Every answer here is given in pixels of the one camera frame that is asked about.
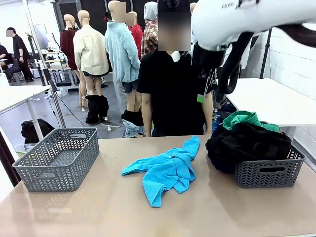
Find man in black clothes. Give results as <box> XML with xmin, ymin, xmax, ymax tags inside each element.
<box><xmin>6</xmin><ymin>27</ymin><xmax>35</xmax><ymax>83</ymax></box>

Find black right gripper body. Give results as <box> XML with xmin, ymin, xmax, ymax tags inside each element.
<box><xmin>192</xmin><ymin>43</ymin><xmax>225</xmax><ymax>74</ymax></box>

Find black trousers at mannequin feet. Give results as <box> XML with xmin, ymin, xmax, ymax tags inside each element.
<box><xmin>85</xmin><ymin>94</ymin><xmax>110</xmax><ymax>124</ymax></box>

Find person's right forearm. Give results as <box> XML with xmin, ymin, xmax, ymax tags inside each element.
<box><xmin>141</xmin><ymin>93</ymin><xmax>153</xmax><ymax>138</ymax></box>

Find light blue terry garment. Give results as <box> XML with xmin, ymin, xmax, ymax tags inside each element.
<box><xmin>120</xmin><ymin>135</ymin><xmax>201</xmax><ymax>208</ymax></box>

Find white table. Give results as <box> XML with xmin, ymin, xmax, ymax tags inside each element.
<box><xmin>0</xmin><ymin>85</ymin><xmax>50</xmax><ymax>141</ymax></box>
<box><xmin>226</xmin><ymin>78</ymin><xmax>316</xmax><ymax>144</ymax></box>

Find person in black t-shirt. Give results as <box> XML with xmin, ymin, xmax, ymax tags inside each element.
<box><xmin>137</xmin><ymin>0</ymin><xmax>215</xmax><ymax>138</ymax></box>

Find green button-up top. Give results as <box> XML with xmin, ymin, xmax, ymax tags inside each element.
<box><xmin>222</xmin><ymin>110</ymin><xmax>263</xmax><ymax>131</ymax></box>

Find mannequin in light-blue fleece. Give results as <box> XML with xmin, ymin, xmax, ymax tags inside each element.
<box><xmin>104</xmin><ymin>0</ymin><xmax>143</xmax><ymax>119</ymax></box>

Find clear storage bin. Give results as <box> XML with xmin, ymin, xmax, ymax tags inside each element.
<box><xmin>13</xmin><ymin>143</ymin><xmax>33</xmax><ymax>158</ymax></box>

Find silver metal pole stand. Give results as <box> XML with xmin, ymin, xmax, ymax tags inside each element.
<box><xmin>48</xmin><ymin>80</ymin><xmax>67</xmax><ymax>129</ymax></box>

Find person's left forearm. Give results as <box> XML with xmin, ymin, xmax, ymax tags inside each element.
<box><xmin>204</xmin><ymin>91</ymin><xmax>214</xmax><ymax>135</ymax></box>

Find mannequin in red top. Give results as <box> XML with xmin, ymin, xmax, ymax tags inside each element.
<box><xmin>128</xmin><ymin>11</ymin><xmax>144</xmax><ymax>61</ymax></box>

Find green elastic-waist shorts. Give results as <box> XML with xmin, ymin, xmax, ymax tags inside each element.
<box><xmin>261</xmin><ymin>122</ymin><xmax>280</xmax><ymax>133</ymax></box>

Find black tripod stand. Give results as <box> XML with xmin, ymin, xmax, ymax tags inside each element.
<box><xmin>259</xmin><ymin>27</ymin><xmax>274</xmax><ymax>79</ymax></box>

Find black bag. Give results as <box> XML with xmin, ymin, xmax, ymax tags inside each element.
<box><xmin>21</xmin><ymin>118</ymin><xmax>55</xmax><ymax>144</ymax></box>

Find mannequin in plaid hoodie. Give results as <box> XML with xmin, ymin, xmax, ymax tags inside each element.
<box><xmin>140</xmin><ymin>1</ymin><xmax>159</xmax><ymax>59</ymax></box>

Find seated person in black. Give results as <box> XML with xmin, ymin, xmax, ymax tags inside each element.
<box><xmin>0</xmin><ymin>44</ymin><xmax>14</xmax><ymax>79</ymax></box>

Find crumpled blue fabric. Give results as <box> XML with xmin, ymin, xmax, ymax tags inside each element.
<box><xmin>211</xmin><ymin>116</ymin><xmax>224</xmax><ymax>131</ymax></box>

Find black garment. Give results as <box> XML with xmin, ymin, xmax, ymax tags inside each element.
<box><xmin>205</xmin><ymin>122</ymin><xmax>293</xmax><ymax>174</ymax></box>

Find dark shorts and jeans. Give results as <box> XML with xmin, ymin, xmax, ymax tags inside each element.
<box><xmin>120</xmin><ymin>109</ymin><xmax>146</xmax><ymax>138</ymax></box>

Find mannequin in cream jacket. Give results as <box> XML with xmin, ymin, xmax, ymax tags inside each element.
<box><xmin>73</xmin><ymin>9</ymin><xmax>110</xmax><ymax>98</ymax></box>

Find mannequin in maroon top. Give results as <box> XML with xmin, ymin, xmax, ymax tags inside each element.
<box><xmin>60</xmin><ymin>14</ymin><xmax>86</xmax><ymax>112</ymax></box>

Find black cable hose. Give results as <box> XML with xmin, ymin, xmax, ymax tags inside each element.
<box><xmin>218</xmin><ymin>23</ymin><xmax>316</xmax><ymax>95</ymax></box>

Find grey plastic woven-pattern basket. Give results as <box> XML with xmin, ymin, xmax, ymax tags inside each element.
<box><xmin>12</xmin><ymin>127</ymin><xmax>101</xmax><ymax>193</ymax></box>
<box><xmin>234</xmin><ymin>120</ymin><xmax>307</xmax><ymax>189</ymax></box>

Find background equipment bench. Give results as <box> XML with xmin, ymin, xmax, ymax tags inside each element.
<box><xmin>41</xmin><ymin>50</ymin><xmax>79</xmax><ymax>90</ymax></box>

